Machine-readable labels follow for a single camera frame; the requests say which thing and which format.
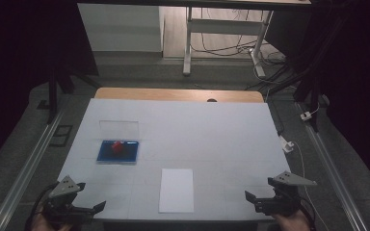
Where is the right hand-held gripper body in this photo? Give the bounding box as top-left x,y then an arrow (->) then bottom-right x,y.
254,170 -> 318,218

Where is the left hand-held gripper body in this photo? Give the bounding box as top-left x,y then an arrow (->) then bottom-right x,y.
41,175 -> 88,225

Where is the blue ink pad box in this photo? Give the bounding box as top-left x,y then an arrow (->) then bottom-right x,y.
95,119 -> 141,166

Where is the red stamp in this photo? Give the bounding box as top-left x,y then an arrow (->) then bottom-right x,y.
111,140 -> 124,154

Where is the person's right hand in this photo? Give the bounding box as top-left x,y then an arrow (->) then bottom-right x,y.
270,209 -> 313,231

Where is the person's left hand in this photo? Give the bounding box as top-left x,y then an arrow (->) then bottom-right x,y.
30,205 -> 76,231

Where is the white paper sheet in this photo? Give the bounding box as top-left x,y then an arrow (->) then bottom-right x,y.
158,168 -> 195,214

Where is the white table cover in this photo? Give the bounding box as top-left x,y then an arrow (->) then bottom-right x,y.
56,98 -> 292,222

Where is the black metal stand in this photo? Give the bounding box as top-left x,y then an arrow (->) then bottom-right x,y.
37,62 -> 103,125
266,54 -> 324,133

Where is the wooden table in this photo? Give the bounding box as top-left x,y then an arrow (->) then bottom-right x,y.
94,87 -> 265,104

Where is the dark curtain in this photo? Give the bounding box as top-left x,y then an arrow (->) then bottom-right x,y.
264,0 -> 370,196
0,0 -> 100,176

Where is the white partition panel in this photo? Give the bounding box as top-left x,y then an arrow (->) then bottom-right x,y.
77,3 -> 164,53

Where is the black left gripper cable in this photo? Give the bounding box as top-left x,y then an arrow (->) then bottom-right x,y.
24,182 -> 61,231

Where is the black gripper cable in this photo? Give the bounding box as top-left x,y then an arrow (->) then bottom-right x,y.
24,182 -> 61,231
298,196 -> 318,231

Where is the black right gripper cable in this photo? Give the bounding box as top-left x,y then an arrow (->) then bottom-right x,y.
298,196 -> 318,231

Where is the thin white cable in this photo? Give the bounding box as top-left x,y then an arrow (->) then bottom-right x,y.
290,140 -> 330,231

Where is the aluminium floor rail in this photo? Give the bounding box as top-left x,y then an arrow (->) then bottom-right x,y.
0,104 -> 69,231
296,101 -> 370,231

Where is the black floor frame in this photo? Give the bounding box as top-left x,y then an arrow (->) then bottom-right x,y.
48,124 -> 74,148

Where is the tangle of floor cables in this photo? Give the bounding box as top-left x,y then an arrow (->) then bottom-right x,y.
191,8 -> 287,66

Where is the white desk frame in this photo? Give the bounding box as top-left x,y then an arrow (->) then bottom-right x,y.
182,6 -> 275,79

